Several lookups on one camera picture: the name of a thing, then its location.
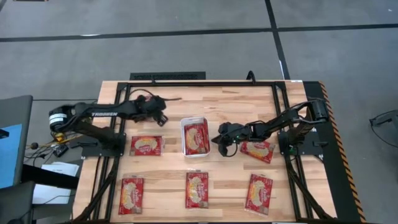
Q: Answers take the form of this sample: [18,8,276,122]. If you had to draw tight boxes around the blue sheet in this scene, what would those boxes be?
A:
[0,123,23,190]

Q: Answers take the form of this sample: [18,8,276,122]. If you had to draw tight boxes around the black perforated floor panel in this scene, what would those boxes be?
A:
[129,71,206,81]

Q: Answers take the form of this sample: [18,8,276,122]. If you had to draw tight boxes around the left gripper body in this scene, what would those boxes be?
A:
[132,98,158,123]

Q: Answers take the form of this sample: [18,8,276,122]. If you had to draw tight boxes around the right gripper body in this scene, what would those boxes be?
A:
[228,123,249,146]

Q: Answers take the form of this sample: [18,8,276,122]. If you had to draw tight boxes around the black bar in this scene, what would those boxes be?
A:
[21,164,80,190]

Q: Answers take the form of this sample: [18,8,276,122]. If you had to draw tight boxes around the black stand leg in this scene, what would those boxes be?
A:
[369,109,398,128]

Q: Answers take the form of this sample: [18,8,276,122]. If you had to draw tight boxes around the dark grey chair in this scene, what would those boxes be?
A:
[0,181,74,224]

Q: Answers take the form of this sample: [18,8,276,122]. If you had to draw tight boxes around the black floor cable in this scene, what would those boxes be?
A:
[369,118,398,149]

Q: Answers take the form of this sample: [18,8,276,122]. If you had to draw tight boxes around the grey desk surface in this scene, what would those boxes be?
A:
[0,95,34,187]

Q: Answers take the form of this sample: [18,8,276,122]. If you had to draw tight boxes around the white paper sheets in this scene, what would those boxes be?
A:
[32,161,80,205]

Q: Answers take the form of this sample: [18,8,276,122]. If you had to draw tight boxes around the black metal table frame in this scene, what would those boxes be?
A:
[73,81,336,223]

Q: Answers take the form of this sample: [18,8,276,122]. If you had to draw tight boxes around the small black device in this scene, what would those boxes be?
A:
[52,144,69,158]

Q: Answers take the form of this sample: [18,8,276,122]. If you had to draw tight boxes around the yellow and black cable bundle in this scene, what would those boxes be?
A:
[24,130,94,159]

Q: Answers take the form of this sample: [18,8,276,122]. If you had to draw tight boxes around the white plastic basket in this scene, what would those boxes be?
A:
[180,116,211,159]

